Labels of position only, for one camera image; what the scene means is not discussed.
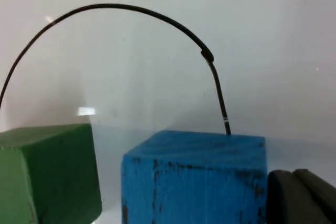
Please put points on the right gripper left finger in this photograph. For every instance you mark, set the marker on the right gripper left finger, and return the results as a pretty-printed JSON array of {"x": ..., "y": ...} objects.
[{"x": 286, "y": 200}]

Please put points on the grey-framed whiteboard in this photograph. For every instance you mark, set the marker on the grey-framed whiteboard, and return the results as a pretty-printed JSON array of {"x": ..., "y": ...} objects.
[{"x": 157, "y": 64}]

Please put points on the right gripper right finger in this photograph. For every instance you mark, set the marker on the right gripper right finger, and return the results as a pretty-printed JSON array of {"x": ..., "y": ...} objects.
[{"x": 320, "y": 197}]

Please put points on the blue cube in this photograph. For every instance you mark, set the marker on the blue cube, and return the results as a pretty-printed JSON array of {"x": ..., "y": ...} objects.
[{"x": 197, "y": 182}]

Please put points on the green cube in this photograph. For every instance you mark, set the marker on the green cube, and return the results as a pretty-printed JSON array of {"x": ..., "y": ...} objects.
[{"x": 52, "y": 171}]

